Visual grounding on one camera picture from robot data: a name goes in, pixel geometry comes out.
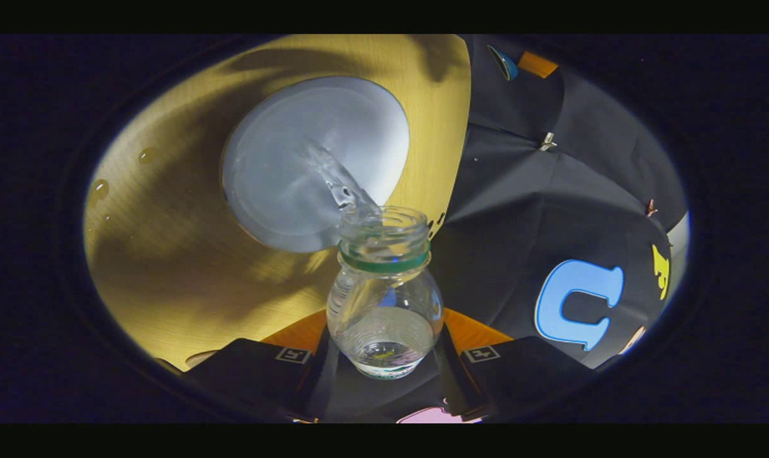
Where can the clear plastic water bottle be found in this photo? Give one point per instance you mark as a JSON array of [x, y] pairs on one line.
[[384, 305]]

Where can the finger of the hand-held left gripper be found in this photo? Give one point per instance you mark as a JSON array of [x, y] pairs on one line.
[[538, 64]]

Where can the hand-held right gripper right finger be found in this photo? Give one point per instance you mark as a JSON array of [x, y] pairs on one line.
[[524, 372]]

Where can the silver metal clip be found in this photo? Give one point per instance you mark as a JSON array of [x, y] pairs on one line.
[[547, 141]]

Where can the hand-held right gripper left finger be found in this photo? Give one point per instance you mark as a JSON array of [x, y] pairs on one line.
[[250, 372]]

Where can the water drop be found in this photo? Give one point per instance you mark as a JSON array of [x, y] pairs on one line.
[[99, 188], [147, 154]]

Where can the red metal clip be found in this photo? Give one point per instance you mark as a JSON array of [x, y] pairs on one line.
[[650, 208]]

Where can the black backdrop cloth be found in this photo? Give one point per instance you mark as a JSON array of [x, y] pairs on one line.
[[537, 191]]

